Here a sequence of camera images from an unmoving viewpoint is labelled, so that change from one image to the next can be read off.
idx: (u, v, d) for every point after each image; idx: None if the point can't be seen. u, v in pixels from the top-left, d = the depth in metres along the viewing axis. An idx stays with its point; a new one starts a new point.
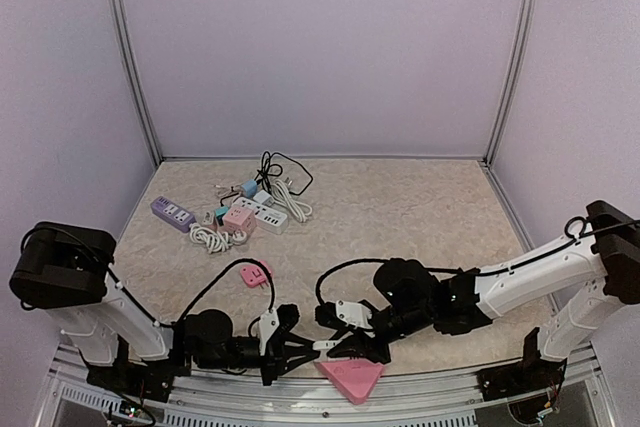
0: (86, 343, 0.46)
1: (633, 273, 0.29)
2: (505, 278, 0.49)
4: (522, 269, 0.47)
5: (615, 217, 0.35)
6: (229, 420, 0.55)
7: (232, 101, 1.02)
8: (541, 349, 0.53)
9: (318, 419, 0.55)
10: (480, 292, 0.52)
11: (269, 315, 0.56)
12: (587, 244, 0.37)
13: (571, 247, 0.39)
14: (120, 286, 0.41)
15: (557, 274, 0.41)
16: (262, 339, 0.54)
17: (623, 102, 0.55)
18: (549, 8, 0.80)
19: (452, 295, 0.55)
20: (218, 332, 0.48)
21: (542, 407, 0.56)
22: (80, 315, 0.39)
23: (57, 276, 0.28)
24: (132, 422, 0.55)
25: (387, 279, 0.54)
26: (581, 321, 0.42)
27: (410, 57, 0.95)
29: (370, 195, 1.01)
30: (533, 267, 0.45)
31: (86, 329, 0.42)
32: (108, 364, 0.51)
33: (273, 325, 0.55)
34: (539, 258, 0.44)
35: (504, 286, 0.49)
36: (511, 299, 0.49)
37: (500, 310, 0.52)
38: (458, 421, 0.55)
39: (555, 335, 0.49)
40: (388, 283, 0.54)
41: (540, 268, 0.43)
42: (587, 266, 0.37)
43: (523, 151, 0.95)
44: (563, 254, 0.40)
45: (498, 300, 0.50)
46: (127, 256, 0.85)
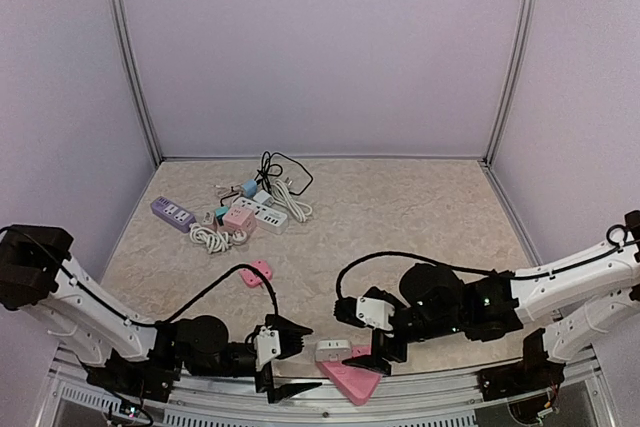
0: (72, 343, 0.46)
1: None
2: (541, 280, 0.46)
4: (564, 274, 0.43)
5: None
6: (229, 420, 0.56)
7: (232, 101, 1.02)
8: (548, 349, 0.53)
9: (318, 419, 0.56)
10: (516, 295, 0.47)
11: (272, 341, 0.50)
12: (631, 252, 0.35)
13: (614, 254, 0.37)
14: (75, 283, 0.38)
15: (601, 280, 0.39)
16: (260, 360, 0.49)
17: (622, 102, 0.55)
18: (550, 8, 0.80)
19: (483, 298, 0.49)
20: (212, 343, 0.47)
21: (542, 408, 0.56)
22: (46, 317, 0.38)
23: (8, 274, 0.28)
24: (132, 422, 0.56)
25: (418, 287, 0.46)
26: (599, 323, 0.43)
27: (410, 57, 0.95)
29: (370, 195, 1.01)
30: (575, 272, 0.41)
31: (62, 328, 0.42)
32: (100, 364, 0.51)
33: (273, 354, 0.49)
34: (582, 262, 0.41)
35: (544, 292, 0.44)
36: (548, 306, 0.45)
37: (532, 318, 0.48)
38: (458, 421, 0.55)
39: (567, 338, 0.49)
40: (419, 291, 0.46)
41: (584, 273, 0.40)
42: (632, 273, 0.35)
43: (523, 151, 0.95)
44: (606, 261, 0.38)
45: (535, 307, 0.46)
46: (127, 256, 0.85)
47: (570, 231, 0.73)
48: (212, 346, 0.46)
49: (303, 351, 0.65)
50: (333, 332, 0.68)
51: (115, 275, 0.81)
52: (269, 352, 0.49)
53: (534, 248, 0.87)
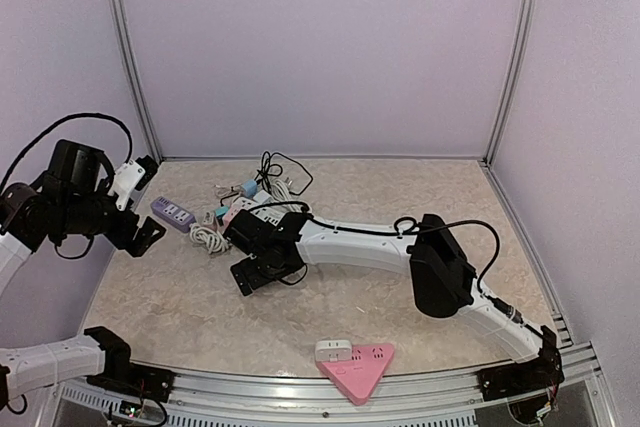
0: (68, 370, 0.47)
1: (445, 296, 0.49)
2: (328, 231, 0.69)
4: (342, 233, 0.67)
5: (420, 261, 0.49)
6: (228, 420, 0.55)
7: (231, 101, 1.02)
8: (514, 353, 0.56)
9: (318, 419, 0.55)
10: (300, 234, 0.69)
11: (132, 166, 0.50)
12: (404, 243, 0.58)
13: (393, 240, 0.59)
14: None
15: (368, 250, 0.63)
16: (126, 190, 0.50)
17: (621, 101, 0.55)
18: (550, 8, 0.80)
19: (280, 229, 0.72)
20: (93, 161, 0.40)
21: (542, 407, 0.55)
22: (29, 370, 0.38)
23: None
24: (132, 422, 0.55)
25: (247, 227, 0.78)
26: (497, 322, 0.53)
27: (409, 58, 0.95)
29: (370, 195, 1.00)
30: (354, 235, 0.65)
31: (46, 368, 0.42)
32: (101, 353, 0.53)
33: (138, 174, 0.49)
34: (361, 232, 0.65)
35: (324, 238, 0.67)
36: (320, 250, 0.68)
37: (307, 256, 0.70)
38: (458, 421, 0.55)
39: (501, 339, 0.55)
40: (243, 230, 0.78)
41: (360, 239, 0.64)
42: (398, 256, 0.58)
43: (524, 150, 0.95)
44: (382, 242, 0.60)
45: (310, 246, 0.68)
46: (128, 255, 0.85)
47: (568, 230, 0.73)
48: (88, 153, 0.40)
49: (303, 351, 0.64)
50: (334, 331, 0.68)
51: (114, 274, 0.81)
52: (136, 173, 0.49)
53: (533, 246, 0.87)
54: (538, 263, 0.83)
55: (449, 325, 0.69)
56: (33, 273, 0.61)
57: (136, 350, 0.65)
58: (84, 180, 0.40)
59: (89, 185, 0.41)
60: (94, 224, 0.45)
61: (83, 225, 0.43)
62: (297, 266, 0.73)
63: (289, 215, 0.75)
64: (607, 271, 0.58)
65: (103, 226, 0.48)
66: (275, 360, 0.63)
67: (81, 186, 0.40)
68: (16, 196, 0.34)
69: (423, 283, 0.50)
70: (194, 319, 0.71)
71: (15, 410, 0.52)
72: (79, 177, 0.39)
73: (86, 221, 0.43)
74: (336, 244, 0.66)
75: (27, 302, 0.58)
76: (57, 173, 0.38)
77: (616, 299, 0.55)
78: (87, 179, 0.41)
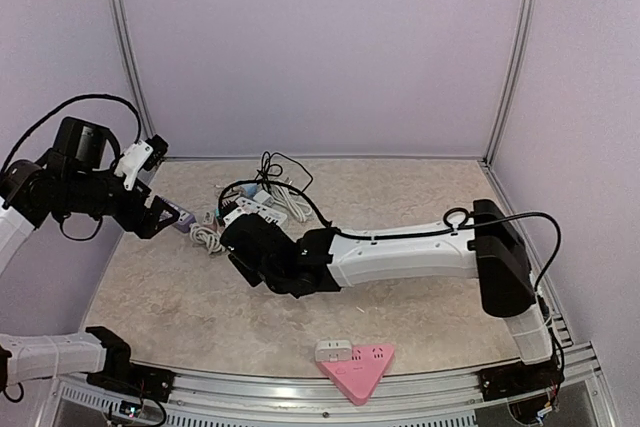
0: (69, 365, 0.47)
1: (520, 295, 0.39)
2: (363, 244, 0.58)
4: (383, 241, 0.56)
5: (493, 256, 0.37)
6: (228, 420, 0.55)
7: (232, 101, 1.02)
8: (535, 354, 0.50)
9: (318, 419, 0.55)
10: (331, 253, 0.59)
11: (138, 145, 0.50)
12: (465, 239, 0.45)
13: (446, 236, 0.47)
14: None
15: (420, 257, 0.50)
16: (132, 169, 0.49)
17: (620, 100, 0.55)
18: (550, 7, 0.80)
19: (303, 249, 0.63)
20: (95, 139, 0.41)
21: (542, 407, 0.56)
22: (30, 359, 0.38)
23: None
24: (132, 422, 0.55)
25: (234, 232, 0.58)
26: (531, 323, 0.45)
27: (409, 57, 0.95)
29: (370, 195, 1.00)
30: (393, 242, 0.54)
31: (47, 358, 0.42)
32: (101, 352, 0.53)
33: (143, 152, 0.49)
34: (408, 236, 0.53)
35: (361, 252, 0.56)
36: (357, 268, 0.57)
37: (342, 278, 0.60)
38: (459, 421, 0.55)
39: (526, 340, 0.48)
40: (231, 239, 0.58)
41: (405, 246, 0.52)
42: (458, 256, 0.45)
43: (524, 150, 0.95)
44: (435, 242, 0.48)
45: (345, 267, 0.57)
46: (128, 255, 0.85)
47: (568, 230, 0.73)
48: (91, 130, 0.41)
49: (303, 351, 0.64)
50: (334, 332, 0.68)
51: (114, 274, 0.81)
52: (142, 152, 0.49)
53: (533, 246, 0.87)
54: (539, 264, 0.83)
55: (450, 325, 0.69)
56: (35, 272, 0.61)
57: (136, 350, 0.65)
58: (89, 158, 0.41)
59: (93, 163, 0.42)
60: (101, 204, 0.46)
61: (87, 206, 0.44)
62: (328, 287, 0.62)
63: (313, 233, 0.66)
64: (607, 271, 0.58)
65: (108, 207, 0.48)
66: (275, 360, 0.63)
67: (87, 165, 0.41)
68: (21, 170, 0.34)
69: (496, 284, 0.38)
70: (194, 319, 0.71)
71: (12, 397, 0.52)
72: (84, 154, 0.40)
73: (90, 201, 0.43)
74: (377, 255, 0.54)
75: (29, 300, 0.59)
76: (61, 150, 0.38)
77: (616, 299, 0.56)
78: (92, 157, 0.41)
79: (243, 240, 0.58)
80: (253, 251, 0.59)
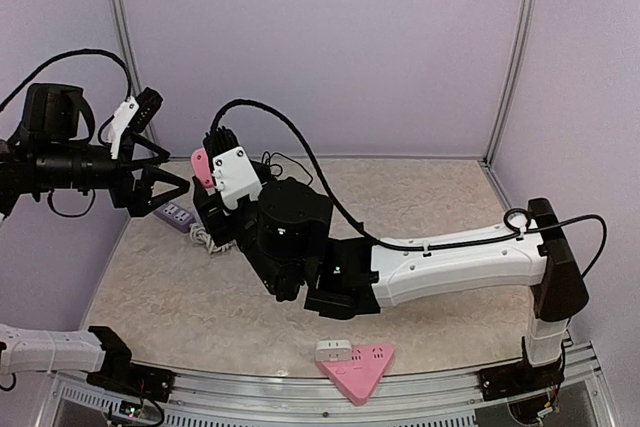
0: (64, 363, 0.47)
1: (576, 296, 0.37)
2: (414, 256, 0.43)
4: (441, 252, 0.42)
5: (566, 259, 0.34)
6: (228, 420, 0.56)
7: (232, 101, 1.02)
8: (550, 351, 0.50)
9: (318, 419, 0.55)
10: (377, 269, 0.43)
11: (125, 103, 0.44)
12: (533, 243, 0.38)
13: (513, 242, 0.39)
14: None
15: (488, 267, 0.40)
16: (118, 127, 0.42)
17: (620, 101, 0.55)
18: (550, 7, 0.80)
19: (335, 265, 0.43)
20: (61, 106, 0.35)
21: (542, 407, 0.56)
22: (25, 353, 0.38)
23: None
24: (132, 422, 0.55)
25: (286, 211, 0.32)
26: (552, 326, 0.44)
27: (409, 57, 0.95)
29: (370, 195, 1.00)
30: (454, 252, 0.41)
31: (44, 353, 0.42)
32: (101, 352, 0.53)
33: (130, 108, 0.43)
34: (467, 245, 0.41)
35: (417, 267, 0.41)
36: (408, 287, 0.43)
37: (386, 300, 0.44)
38: (458, 421, 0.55)
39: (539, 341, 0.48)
40: (286, 216, 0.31)
41: (472, 257, 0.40)
42: (529, 265, 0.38)
43: (524, 149, 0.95)
44: (500, 249, 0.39)
45: (395, 288, 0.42)
46: (127, 255, 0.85)
47: (569, 229, 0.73)
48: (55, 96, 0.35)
49: (303, 351, 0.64)
50: (334, 331, 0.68)
51: (114, 274, 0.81)
52: (128, 108, 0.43)
53: None
54: None
55: (450, 325, 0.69)
56: (35, 272, 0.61)
57: (136, 350, 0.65)
58: (57, 129, 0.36)
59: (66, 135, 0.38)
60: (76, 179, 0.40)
61: (63, 183, 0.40)
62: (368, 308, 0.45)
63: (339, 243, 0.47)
64: (607, 271, 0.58)
65: (96, 185, 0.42)
66: (274, 360, 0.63)
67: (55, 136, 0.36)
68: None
69: (556, 286, 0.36)
70: (194, 319, 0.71)
71: (5, 386, 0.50)
72: (51, 126, 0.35)
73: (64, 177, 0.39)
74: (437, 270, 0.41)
75: (28, 300, 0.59)
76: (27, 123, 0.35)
77: (616, 299, 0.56)
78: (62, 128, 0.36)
79: (308, 229, 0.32)
80: (283, 260, 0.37)
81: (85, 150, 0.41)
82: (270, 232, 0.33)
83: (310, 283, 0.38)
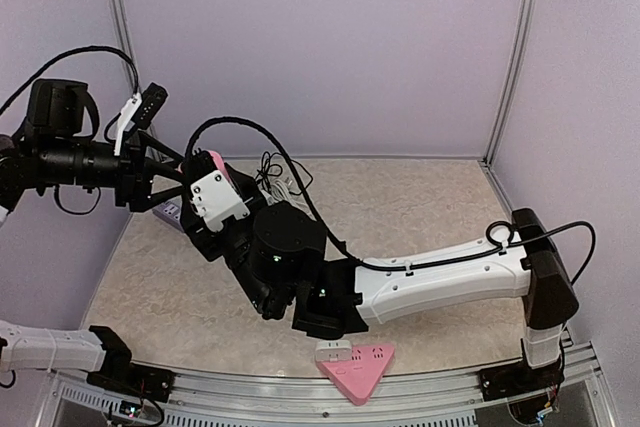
0: (64, 361, 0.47)
1: (564, 308, 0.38)
2: (397, 277, 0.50)
4: (421, 273, 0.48)
5: (546, 272, 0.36)
6: (228, 420, 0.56)
7: (231, 100, 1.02)
8: (545, 356, 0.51)
9: (318, 419, 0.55)
10: (361, 291, 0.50)
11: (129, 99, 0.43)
12: (514, 257, 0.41)
13: (495, 256, 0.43)
14: None
15: (469, 283, 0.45)
16: (121, 123, 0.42)
17: (620, 100, 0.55)
18: (549, 8, 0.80)
19: (321, 288, 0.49)
20: (65, 99, 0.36)
21: (541, 407, 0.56)
22: (26, 350, 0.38)
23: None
24: (132, 422, 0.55)
25: (281, 240, 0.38)
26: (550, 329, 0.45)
27: (410, 57, 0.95)
29: (370, 194, 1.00)
30: (433, 272, 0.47)
31: (45, 351, 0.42)
32: (100, 352, 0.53)
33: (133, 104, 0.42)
34: (447, 265, 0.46)
35: (398, 289, 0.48)
36: (391, 305, 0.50)
37: (373, 318, 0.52)
38: (458, 421, 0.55)
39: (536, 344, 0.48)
40: (281, 245, 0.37)
41: (449, 276, 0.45)
42: (511, 278, 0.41)
43: (524, 149, 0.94)
44: (481, 265, 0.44)
45: (379, 306, 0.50)
46: (128, 255, 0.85)
47: (568, 230, 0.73)
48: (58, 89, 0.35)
49: (303, 351, 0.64)
50: None
51: (115, 274, 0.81)
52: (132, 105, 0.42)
53: None
54: None
55: (450, 325, 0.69)
56: (36, 271, 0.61)
57: (137, 350, 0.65)
58: (62, 121, 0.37)
59: (69, 130, 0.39)
60: (79, 173, 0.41)
61: (66, 179, 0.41)
62: (355, 327, 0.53)
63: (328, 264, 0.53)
64: (607, 271, 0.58)
65: (99, 183, 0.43)
66: (275, 360, 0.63)
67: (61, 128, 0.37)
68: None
69: (544, 300, 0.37)
70: (194, 319, 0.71)
71: (4, 383, 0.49)
72: (56, 118, 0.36)
73: (68, 174, 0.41)
74: (415, 290, 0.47)
75: (28, 299, 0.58)
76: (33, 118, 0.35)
77: (615, 299, 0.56)
78: (66, 120, 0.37)
79: (302, 255, 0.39)
80: (276, 285, 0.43)
81: (89, 147, 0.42)
82: (266, 257, 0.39)
83: (300, 304, 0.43)
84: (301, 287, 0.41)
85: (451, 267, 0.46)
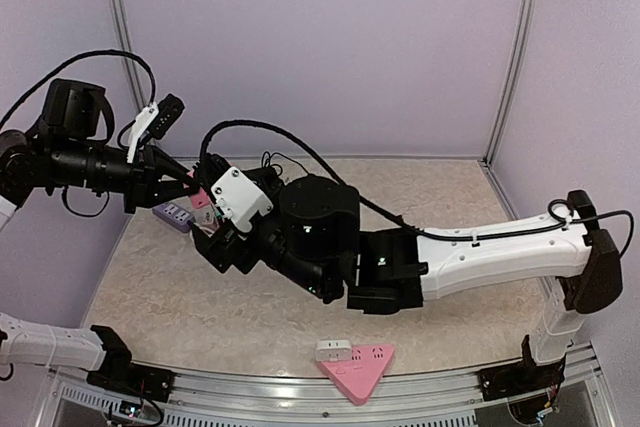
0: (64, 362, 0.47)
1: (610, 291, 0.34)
2: (464, 246, 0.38)
4: (489, 244, 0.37)
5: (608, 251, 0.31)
6: (228, 420, 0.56)
7: (231, 100, 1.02)
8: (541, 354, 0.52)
9: (318, 419, 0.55)
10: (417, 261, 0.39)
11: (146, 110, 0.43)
12: (577, 234, 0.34)
13: (558, 231, 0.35)
14: None
15: (535, 259, 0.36)
16: (135, 134, 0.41)
17: (621, 100, 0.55)
18: (549, 8, 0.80)
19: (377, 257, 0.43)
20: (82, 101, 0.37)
21: (541, 407, 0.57)
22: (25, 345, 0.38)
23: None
24: (132, 422, 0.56)
25: (310, 206, 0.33)
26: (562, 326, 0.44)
27: (411, 57, 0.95)
29: (370, 195, 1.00)
30: (498, 243, 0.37)
31: (44, 348, 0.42)
32: (100, 353, 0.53)
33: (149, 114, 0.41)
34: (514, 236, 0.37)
35: (465, 260, 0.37)
36: (453, 280, 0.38)
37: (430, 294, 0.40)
38: (458, 421, 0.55)
39: (542, 340, 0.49)
40: (311, 213, 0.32)
41: (518, 248, 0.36)
42: (574, 257, 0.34)
43: (525, 149, 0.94)
44: (547, 238, 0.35)
45: (437, 282, 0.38)
46: (127, 255, 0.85)
47: None
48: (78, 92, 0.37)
49: (303, 351, 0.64)
50: (334, 332, 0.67)
51: (114, 274, 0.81)
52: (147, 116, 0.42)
53: None
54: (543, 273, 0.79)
55: (450, 325, 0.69)
56: (37, 270, 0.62)
57: (137, 350, 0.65)
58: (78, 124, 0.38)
59: (84, 132, 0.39)
60: (90, 175, 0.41)
61: (77, 180, 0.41)
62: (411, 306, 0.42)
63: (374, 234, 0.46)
64: None
65: (108, 187, 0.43)
66: (275, 360, 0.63)
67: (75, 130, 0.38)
68: (4, 142, 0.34)
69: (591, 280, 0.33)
70: (194, 319, 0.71)
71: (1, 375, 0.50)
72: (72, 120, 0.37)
73: (78, 176, 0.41)
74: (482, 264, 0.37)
75: (29, 298, 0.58)
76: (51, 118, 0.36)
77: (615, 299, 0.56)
78: (82, 124, 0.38)
79: (335, 222, 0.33)
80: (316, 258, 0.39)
81: (101, 150, 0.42)
82: (296, 230, 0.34)
83: (349, 277, 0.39)
84: (343, 258, 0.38)
85: (518, 239, 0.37)
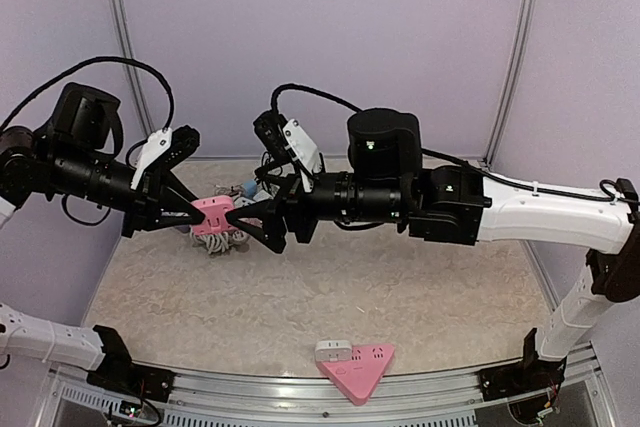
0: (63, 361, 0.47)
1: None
2: (524, 193, 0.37)
4: (548, 198, 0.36)
5: None
6: (229, 420, 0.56)
7: (231, 100, 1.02)
8: (539, 348, 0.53)
9: (318, 419, 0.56)
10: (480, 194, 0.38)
11: (159, 135, 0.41)
12: (623, 210, 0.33)
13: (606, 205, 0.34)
14: None
15: (578, 225, 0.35)
16: (142, 162, 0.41)
17: (621, 100, 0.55)
18: (549, 9, 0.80)
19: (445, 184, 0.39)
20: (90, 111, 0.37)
21: (542, 407, 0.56)
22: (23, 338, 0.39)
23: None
24: (132, 422, 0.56)
25: (370, 127, 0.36)
26: (576, 321, 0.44)
27: (410, 57, 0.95)
29: None
30: (553, 199, 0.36)
31: (43, 345, 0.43)
32: (99, 353, 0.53)
33: (161, 146, 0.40)
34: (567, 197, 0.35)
35: (525, 203, 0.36)
36: (508, 222, 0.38)
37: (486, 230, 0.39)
38: (458, 421, 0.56)
39: (550, 335, 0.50)
40: (373, 130, 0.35)
41: (571, 208, 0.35)
42: (615, 232, 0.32)
43: (524, 149, 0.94)
44: (595, 207, 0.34)
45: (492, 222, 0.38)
46: (128, 255, 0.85)
47: None
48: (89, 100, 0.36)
49: (303, 351, 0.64)
50: (334, 332, 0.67)
51: (114, 274, 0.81)
52: (158, 145, 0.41)
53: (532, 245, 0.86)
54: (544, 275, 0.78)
55: (450, 325, 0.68)
56: (37, 270, 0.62)
57: (137, 350, 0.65)
58: (85, 133, 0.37)
59: (90, 142, 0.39)
60: (94, 187, 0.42)
61: (77, 190, 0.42)
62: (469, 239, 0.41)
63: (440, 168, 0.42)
64: None
65: (109, 201, 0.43)
66: (275, 360, 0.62)
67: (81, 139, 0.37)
68: (7, 142, 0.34)
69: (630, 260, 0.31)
70: (194, 319, 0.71)
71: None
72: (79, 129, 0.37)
73: (79, 186, 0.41)
74: (538, 212, 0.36)
75: (28, 298, 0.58)
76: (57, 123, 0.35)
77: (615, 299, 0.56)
78: (89, 132, 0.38)
79: (395, 140, 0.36)
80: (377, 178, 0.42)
81: (108, 164, 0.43)
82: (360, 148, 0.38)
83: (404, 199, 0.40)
84: (405, 178, 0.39)
85: (573, 201, 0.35)
